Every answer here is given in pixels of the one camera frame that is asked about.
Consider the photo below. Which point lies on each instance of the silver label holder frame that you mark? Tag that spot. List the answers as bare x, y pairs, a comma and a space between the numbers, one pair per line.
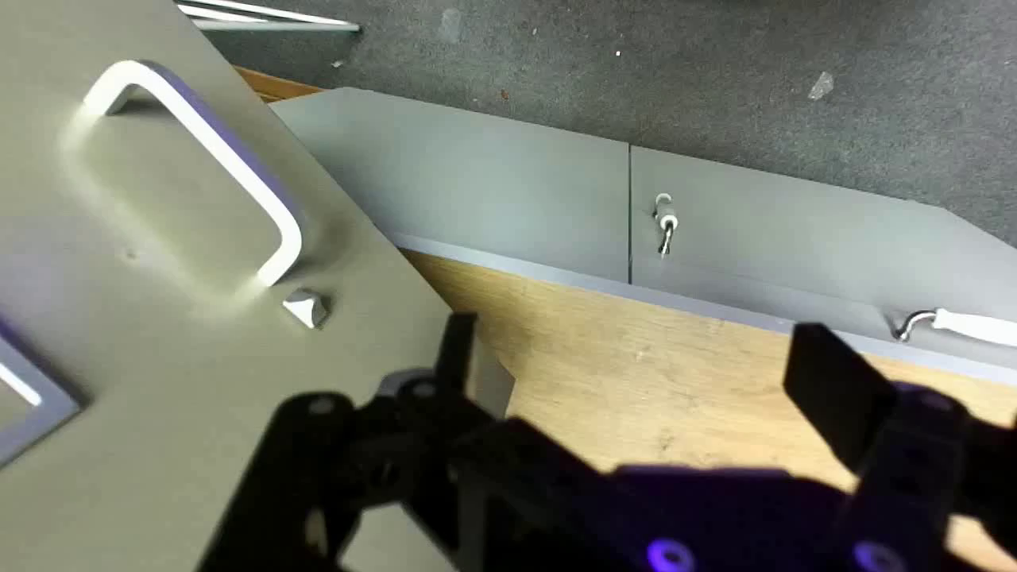
41, 407

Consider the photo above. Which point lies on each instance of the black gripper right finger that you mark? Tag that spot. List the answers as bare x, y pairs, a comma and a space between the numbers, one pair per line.
910, 447

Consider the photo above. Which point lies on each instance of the silver cabinet key lock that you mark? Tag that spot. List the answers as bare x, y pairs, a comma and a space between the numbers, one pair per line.
665, 224

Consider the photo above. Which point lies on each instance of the beige file cabinet drawer front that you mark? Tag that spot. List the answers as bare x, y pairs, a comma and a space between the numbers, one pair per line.
139, 352

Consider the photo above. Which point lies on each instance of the small silver drawer lock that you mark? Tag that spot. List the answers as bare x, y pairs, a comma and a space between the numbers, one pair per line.
305, 305

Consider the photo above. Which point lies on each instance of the silver metal bar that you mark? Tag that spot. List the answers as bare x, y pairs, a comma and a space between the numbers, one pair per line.
272, 15

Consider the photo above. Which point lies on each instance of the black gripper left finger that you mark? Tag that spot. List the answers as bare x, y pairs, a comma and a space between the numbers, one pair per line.
360, 477

